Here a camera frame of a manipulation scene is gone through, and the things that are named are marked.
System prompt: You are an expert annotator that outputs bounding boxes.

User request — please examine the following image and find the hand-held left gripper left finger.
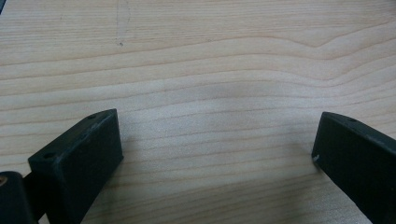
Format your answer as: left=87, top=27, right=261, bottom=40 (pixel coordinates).
left=27, top=108, right=124, bottom=224

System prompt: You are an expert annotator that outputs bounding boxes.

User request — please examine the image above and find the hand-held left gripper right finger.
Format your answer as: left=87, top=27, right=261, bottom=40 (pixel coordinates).
left=311, top=111, right=396, bottom=224

